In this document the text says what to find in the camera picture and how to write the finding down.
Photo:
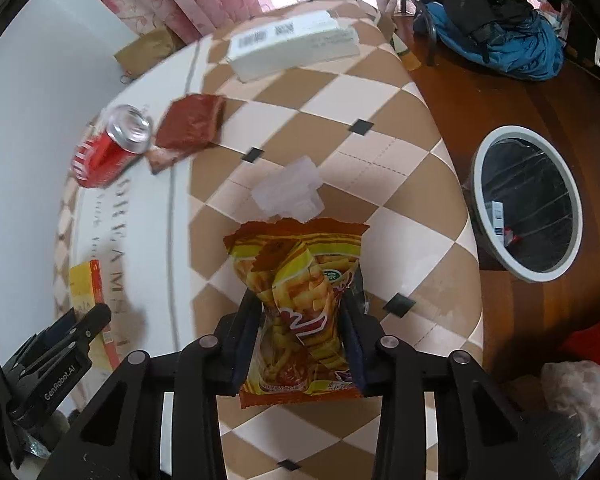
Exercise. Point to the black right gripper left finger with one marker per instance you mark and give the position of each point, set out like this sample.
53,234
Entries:
156,417

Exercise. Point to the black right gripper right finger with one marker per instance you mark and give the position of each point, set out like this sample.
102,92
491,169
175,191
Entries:
480,433

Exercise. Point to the orange chips bag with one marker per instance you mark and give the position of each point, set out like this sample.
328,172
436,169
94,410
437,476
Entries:
299,271

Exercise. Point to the white round trash bin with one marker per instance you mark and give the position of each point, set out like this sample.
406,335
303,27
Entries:
518,167

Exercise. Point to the yellow red box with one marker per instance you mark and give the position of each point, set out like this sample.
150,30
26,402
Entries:
87,299

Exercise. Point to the red cola can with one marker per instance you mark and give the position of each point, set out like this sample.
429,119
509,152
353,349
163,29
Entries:
124,136

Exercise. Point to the milk carton in bin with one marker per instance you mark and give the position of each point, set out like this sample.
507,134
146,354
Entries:
503,233

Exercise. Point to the dark red snack packet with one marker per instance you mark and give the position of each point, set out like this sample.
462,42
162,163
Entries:
189,125

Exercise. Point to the crumpled white tissue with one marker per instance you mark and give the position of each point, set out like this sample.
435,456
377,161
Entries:
292,192

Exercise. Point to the checkered brown tablecloth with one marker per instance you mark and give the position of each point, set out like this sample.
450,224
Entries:
350,139

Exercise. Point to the brown paper bag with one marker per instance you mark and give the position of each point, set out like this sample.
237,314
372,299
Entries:
148,51

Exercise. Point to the blue and black clothes pile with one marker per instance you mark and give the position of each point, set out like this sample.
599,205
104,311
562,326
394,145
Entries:
507,36

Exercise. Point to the white cardboard box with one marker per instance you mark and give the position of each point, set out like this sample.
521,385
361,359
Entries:
303,40

